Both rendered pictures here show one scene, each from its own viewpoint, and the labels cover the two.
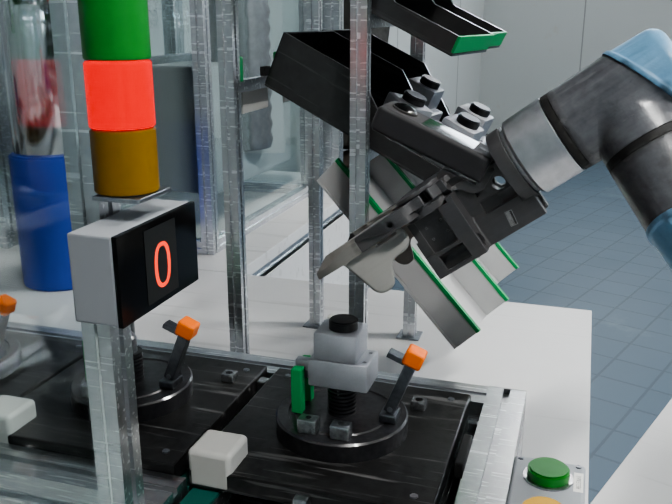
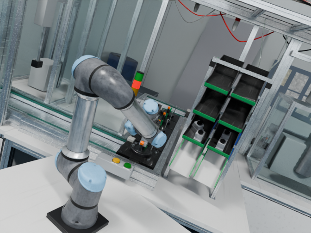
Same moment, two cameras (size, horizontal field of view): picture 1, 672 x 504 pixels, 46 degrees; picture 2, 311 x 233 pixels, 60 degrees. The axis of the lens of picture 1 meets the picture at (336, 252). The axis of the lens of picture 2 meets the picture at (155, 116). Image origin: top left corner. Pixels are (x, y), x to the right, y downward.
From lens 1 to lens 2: 162 cm
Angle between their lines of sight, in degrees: 74
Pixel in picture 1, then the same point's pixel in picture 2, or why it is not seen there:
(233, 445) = (130, 138)
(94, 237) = not seen: hidden behind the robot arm
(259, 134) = (300, 168)
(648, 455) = (159, 211)
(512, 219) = not seen: hidden behind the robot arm
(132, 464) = (122, 128)
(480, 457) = (133, 162)
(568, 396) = (185, 211)
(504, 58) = not seen: outside the picture
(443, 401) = (150, 163)
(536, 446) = (160, 196)
